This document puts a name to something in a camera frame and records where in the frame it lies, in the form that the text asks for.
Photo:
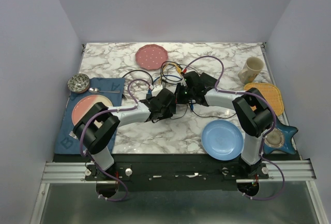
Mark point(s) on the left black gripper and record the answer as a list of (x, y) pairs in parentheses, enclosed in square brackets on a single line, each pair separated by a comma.
[(168, 114)]

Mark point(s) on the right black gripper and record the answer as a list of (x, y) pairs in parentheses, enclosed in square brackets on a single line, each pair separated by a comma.
[(179, 100)]

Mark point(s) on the black power adapter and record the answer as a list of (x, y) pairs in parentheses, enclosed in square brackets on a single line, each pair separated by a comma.
[(207, 80)]

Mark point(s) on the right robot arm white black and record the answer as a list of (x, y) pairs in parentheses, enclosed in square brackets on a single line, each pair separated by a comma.
[(254, 113)]

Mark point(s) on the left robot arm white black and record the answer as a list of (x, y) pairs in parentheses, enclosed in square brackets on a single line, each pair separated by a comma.
[(96, 128)]

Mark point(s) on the pink dotted plate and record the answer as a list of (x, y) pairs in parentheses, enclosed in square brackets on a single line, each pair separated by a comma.
[(151, 56)]

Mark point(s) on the blue plastic plate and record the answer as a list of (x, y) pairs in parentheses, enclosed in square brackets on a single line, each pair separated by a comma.
[(222, 140)]

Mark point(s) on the metal spoon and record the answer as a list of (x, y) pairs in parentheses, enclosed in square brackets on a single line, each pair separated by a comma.
[(95, 90)]

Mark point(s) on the cream ceramic mug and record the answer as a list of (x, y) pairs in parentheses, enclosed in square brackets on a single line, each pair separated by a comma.
[(252, 67)]

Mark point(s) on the pink cream plate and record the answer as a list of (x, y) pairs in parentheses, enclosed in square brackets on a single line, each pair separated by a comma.
[(83, 106)]

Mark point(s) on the patterned small bowl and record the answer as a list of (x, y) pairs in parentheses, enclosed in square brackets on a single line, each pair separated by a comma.
[(79, 83)]

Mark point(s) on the yellow woven mat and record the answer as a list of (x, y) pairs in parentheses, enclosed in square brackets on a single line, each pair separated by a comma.
[(271, 93)]

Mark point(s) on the metal fork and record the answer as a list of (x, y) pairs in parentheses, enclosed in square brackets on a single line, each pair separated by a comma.
[(72, 135)]

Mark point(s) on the blue fabric placemat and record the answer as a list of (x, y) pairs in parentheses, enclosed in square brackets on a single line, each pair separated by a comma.
[(85, 92)]

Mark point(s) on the blue star-shaped dish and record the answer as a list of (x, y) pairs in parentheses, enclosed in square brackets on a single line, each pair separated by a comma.
[(280, 139)]

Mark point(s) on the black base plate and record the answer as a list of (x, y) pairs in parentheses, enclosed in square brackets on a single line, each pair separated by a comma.
[(130, 172)]

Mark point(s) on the aluminium mounting rail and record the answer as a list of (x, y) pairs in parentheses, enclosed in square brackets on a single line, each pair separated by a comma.
[(73, 173)]

